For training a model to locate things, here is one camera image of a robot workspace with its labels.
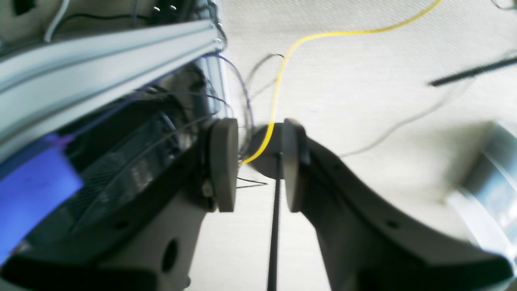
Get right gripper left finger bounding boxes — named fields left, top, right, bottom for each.
left=1, top=118, right=238, bottom=291

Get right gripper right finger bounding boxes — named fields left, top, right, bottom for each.
left=282, top=118, right=515, bottom=291

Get black floor cable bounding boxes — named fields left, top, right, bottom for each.
left=267, top=153, right=283, bottom=291

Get blue box under frame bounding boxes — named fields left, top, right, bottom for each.
left=0, top=134, right=83, bottom=263

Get yellow floor cable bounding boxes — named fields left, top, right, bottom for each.
left=240, top=0, right=443, bottom=165

